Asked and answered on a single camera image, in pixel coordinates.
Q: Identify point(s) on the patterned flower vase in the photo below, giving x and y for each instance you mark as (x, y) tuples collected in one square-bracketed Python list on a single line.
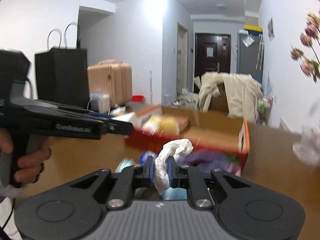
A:
[(307, 149)]

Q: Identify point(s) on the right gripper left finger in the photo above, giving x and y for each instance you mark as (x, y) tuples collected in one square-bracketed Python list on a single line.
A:
[(148, 172)]

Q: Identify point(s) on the red orange cardboard box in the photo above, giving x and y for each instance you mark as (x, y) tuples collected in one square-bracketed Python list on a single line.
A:
[(212, 131)]

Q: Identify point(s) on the grey cabinet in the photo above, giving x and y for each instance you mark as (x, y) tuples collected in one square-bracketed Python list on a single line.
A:
[(250, 52)]

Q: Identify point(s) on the white dog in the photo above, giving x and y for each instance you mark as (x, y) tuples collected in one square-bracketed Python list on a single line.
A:
[(187, 96)]

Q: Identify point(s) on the dark brown entrance door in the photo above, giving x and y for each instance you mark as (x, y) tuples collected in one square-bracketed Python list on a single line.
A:
[(212, 53)]

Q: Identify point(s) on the yellow plush toy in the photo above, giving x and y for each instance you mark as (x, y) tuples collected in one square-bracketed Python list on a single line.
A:
[(161, 124)]

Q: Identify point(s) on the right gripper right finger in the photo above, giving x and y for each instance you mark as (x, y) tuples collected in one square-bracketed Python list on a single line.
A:
[(173, 171)]

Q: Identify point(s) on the red bucket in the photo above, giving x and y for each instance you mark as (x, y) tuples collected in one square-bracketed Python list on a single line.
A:
[(138, 99)]

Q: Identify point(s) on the pink hard suitcase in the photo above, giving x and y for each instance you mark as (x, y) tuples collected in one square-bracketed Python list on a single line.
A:
[(113, 78)]

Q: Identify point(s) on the white charger box with cable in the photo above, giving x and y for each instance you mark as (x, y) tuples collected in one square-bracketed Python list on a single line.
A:
[(99, 102)]

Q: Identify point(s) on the person's left hand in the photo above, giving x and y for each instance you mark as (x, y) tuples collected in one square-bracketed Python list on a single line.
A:
[(31, 165)]

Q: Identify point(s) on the black paper shopping bag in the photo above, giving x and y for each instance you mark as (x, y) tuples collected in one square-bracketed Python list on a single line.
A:
[(61, 76)]

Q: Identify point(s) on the beige coat on chair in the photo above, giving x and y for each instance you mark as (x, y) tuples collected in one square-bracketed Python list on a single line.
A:
[(242, 93)]

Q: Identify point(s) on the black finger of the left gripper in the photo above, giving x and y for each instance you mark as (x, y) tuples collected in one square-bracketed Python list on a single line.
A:
[(110, 126)]

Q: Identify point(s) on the pink artificial flowers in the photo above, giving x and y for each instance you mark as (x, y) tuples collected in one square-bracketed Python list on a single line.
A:
[(310, 35)]

